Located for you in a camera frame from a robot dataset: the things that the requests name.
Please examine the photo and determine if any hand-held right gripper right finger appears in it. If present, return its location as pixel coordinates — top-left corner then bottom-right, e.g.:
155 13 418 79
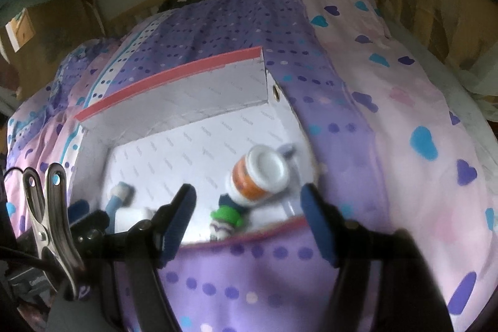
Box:
300 182 454 332

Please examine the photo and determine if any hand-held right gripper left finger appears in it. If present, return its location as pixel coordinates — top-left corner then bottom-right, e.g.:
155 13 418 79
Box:
105 183 197 332

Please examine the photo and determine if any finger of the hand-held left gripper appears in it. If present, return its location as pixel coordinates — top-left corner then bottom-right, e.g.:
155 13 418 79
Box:
69 201 111 244

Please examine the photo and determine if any light blue curved handle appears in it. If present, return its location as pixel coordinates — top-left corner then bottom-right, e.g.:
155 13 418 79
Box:
103 181 137 235

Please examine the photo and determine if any green frog toy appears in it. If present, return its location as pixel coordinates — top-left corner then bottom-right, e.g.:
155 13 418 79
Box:
210 205 244 227

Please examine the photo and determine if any dark blue toy charm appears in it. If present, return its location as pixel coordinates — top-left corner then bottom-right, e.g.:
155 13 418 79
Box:
218 194 242 208

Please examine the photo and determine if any grey plastic hook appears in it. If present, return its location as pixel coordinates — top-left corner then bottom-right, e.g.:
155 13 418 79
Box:
272 143 302 220

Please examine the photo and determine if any pink cardboard box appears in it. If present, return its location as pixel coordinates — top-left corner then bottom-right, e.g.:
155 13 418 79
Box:
74 46 323 245

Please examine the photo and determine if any white bottle with orange label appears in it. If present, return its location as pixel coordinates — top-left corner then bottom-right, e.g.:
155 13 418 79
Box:
226 145 290 208

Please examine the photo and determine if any metal spring clip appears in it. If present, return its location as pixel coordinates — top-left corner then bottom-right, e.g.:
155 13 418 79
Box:
22 163 86 299

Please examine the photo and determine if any purple pink dotted quilt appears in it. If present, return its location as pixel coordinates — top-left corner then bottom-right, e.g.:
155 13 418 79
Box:
6 0 498 332

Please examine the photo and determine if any white mesh curtain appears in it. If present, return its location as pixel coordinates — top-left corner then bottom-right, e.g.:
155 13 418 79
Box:
369 0 498 99

